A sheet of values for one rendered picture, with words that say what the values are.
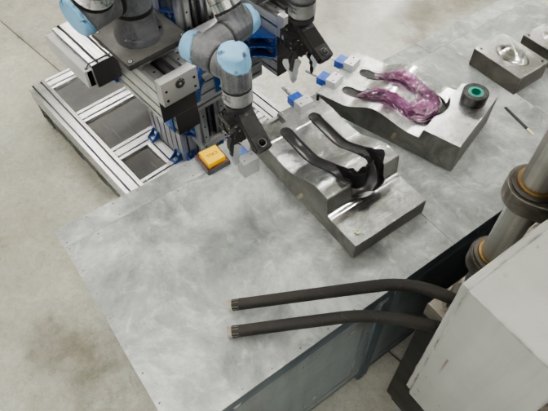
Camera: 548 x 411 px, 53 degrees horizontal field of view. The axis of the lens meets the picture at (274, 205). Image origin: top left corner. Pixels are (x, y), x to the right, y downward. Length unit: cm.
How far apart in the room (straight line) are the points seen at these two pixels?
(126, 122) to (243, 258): 141
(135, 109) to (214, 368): 171
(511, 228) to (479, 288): 46
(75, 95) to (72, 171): 39
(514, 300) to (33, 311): 209
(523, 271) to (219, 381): 81
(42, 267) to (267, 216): 132
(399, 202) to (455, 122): 33
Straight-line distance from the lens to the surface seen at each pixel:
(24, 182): 296
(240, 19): 140
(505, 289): 74
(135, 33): 174
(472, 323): 76
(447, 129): 171
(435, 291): 134
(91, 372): 233
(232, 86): 130
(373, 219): 151
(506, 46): 215
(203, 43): 134
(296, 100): 172
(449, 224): 162
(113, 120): 278
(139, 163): 256
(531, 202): 109
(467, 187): 172
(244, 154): 151
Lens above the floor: 208
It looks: 54 degrees down
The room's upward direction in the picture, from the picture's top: 1 degrees counter-clockwise
